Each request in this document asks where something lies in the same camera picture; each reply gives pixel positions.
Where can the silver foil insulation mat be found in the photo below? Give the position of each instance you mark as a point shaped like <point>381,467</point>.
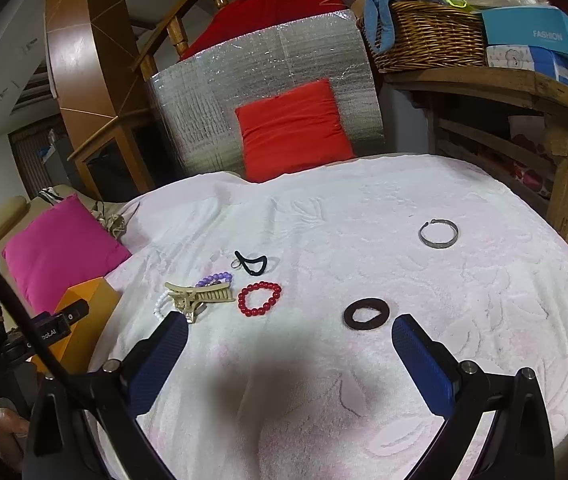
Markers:
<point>197,98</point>

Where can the white blue box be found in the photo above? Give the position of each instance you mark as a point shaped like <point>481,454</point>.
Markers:
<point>534,59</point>

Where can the red cushion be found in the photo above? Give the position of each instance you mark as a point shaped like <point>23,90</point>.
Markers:
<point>294,131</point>

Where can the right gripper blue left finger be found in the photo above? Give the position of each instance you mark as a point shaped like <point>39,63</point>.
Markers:
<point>149,364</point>

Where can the person's left hand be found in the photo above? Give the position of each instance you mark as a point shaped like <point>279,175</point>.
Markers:
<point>12,428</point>

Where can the wooden stair railing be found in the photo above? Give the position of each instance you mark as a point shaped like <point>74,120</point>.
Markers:
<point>183,22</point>

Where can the white pink bed blanket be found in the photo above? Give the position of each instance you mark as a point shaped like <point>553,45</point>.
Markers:
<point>296,394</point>

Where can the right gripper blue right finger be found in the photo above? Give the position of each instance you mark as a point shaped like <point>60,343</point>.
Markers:
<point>430,365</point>

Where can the orange cardboard box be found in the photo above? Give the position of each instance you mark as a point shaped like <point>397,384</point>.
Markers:
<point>75,351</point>

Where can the wooden shelf table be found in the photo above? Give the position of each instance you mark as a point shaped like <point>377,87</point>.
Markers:
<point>511,123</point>

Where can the dark brown hair scrunchie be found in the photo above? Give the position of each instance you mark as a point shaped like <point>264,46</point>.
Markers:
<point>366,314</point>

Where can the beige hair claw clip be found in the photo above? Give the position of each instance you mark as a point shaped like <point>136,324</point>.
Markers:
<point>189,300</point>

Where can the wicker basket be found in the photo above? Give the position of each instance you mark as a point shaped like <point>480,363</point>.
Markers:
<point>430,35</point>

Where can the blue cloth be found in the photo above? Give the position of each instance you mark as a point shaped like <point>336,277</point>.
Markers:
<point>381,15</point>

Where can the magenta pillow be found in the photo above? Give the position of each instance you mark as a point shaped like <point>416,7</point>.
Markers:
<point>63,247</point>

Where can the teal fashion box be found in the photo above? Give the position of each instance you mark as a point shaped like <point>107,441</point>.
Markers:
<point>534,26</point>

